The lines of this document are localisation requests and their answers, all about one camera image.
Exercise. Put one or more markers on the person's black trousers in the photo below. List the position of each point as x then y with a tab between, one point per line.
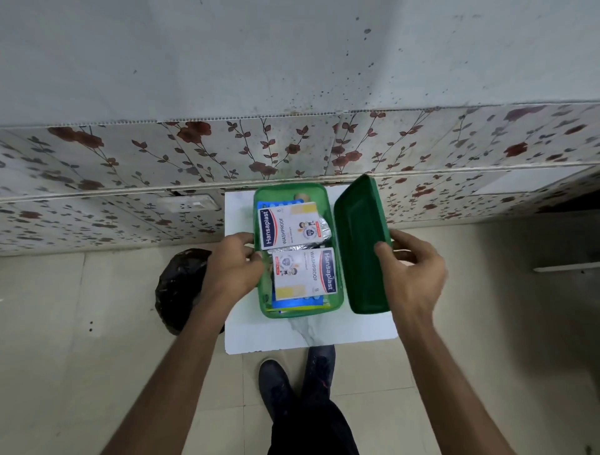
314	431

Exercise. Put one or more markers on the person's right hand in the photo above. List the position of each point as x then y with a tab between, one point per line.
417	281

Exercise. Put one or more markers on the beige bandage roll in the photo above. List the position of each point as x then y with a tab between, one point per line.
301	196

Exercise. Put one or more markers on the person's right thumb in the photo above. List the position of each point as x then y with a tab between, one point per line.
385	262

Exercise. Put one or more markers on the person's right forearm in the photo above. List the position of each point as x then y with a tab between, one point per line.
450	384

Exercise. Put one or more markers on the person's left thumb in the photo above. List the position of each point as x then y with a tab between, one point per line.
255	258

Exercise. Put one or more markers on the silver foil pack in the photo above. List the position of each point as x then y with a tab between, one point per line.
323	232

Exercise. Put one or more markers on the person's left forearm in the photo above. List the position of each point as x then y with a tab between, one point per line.
173	370

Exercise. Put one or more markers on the person's black right shoe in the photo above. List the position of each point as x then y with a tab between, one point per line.
319	370

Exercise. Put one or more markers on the person's left hand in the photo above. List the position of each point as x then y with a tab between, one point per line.
229	272

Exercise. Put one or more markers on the green plastic first aid box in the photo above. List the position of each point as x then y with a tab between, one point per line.
262	300

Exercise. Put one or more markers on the white bandage strip box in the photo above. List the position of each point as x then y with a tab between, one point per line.
304	274
293	225

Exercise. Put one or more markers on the blue flat packet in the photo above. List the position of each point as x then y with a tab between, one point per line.
300	305

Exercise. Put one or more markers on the person's black left shoe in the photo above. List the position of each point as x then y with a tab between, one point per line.
275	384

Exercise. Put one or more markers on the blue blister pack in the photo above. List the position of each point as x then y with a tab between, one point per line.
279	205

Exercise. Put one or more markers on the black plastic bin bag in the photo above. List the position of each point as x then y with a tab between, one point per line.
180	290

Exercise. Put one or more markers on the white wall socket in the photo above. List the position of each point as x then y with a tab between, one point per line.
187	204

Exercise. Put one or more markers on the green plastic box lid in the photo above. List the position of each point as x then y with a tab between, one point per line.
361	253

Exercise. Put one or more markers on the white bar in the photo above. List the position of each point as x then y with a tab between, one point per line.
567	267

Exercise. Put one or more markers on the person's black shoe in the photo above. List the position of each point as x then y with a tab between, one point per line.
319	370
275	384

